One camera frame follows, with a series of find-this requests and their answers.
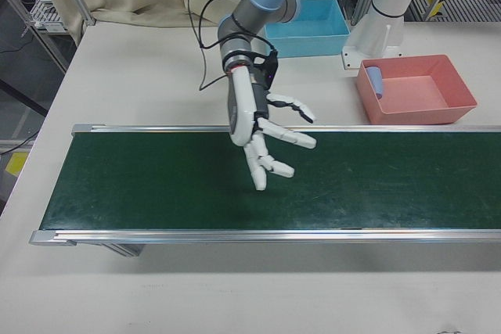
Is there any green conveyor belt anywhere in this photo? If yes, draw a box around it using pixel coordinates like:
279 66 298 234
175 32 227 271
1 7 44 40
30 122 501 259

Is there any white wire basket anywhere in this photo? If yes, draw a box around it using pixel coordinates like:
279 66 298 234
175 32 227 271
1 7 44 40
29 0 63 32

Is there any pink plastic box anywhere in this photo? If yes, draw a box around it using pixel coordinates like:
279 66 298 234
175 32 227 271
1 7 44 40
355 54 478 126

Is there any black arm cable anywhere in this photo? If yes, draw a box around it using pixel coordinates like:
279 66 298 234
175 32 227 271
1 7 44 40
186 0 275 92

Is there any grey metal shelving frame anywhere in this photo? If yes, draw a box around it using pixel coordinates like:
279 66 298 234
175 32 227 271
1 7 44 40
0 0 85 116

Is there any light blue plastic box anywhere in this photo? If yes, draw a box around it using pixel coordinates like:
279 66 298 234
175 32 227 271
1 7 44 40
264 0 351 59

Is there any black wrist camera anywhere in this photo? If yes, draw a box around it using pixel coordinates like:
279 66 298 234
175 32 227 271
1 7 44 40
254 48 279 91

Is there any white column pedestal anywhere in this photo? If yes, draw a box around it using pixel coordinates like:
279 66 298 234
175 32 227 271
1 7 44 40
341 0 434 71

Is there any blue plastic cup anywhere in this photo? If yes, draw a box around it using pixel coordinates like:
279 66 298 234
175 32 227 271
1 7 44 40
366 66 386 99

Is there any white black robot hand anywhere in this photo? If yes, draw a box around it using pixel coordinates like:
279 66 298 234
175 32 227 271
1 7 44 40
226 66 317 192

